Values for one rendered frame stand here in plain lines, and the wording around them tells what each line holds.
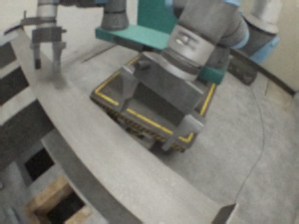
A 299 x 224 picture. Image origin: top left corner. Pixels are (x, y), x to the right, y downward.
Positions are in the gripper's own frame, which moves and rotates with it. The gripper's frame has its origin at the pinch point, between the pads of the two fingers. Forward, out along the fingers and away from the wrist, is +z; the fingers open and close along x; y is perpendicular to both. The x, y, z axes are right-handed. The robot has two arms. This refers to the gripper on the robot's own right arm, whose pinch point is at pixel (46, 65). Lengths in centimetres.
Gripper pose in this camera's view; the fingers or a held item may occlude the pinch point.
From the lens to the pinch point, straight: 59.8
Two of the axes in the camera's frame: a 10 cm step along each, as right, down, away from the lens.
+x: -9.2, -2.7, 2.9
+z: -1.2, 8.9, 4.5
